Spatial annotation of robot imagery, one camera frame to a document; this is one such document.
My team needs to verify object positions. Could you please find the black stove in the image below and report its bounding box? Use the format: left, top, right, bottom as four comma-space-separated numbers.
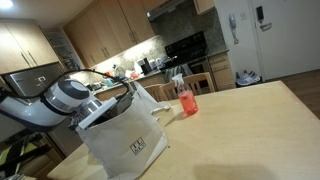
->
160, 31, 210, 74

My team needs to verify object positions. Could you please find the wooden chair behind table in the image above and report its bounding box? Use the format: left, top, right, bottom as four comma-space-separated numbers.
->
145, 84, 167, 102

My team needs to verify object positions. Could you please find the white canvas tote bag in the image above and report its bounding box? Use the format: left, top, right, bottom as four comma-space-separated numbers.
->
76, 82, 168, 180

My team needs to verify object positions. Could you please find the wooden chair left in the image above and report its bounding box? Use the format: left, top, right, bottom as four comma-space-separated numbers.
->
160, 72, 216, 100

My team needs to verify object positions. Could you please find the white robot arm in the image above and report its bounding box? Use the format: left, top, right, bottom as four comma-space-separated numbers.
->
0, 71, 129, 132

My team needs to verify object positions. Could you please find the pink liquid soap bottle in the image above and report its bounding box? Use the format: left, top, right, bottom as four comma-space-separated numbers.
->
172, 73, 198, 115

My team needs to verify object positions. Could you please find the white wall telephone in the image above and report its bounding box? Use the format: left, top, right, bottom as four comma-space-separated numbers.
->
229, 13, 239, 45

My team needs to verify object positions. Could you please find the black door lock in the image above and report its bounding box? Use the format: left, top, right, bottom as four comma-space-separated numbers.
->
256, 6, 264, 24

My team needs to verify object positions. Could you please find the white door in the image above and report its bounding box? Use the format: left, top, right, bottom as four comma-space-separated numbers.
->
249, 0, 320, 79

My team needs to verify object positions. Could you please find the stainless steel refrigerator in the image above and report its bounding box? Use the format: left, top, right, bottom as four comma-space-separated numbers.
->
3, 62, 65, 96

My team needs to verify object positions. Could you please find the pair of sneakers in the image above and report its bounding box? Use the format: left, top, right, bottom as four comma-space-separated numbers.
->
236, 71, 261, 86

